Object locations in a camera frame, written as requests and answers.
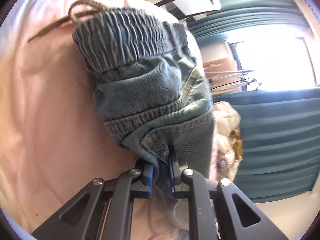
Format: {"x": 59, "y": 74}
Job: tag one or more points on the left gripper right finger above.
{"x": 217, "y": 209}

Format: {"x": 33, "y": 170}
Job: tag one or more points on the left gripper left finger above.
{"x": 103, "y": 209}

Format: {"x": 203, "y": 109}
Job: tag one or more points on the blue denim jeans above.
{"x": 150, "y": 90}

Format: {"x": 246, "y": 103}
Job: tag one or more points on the pile of cream clothes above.
{"x": 226, "y": 119}

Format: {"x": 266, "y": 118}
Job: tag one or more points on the mustard yellow garment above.
{"x": 237, "y": 143}

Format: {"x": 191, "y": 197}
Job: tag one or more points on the pastel pink bed duvet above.
{"x": 53, "y": 142}

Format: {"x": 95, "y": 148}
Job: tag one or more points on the dark teal right curtain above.
{"x": 280, "y": 133}

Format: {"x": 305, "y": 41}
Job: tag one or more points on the dark teal curtain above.
{"x": 280, "y": 133}
{"x": 238, "y": 14}

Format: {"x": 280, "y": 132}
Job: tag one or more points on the beige hanging garment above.
{"x": 217, "y": 71}

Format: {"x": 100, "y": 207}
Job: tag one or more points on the garment steamer stand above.
{"x": 248, "y": 79}

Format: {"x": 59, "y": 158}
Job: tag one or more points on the dark teal left curtain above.
{"x": 238, "y": 14}

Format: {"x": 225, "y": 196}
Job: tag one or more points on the white chair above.
{"x": 193, "y": 7}

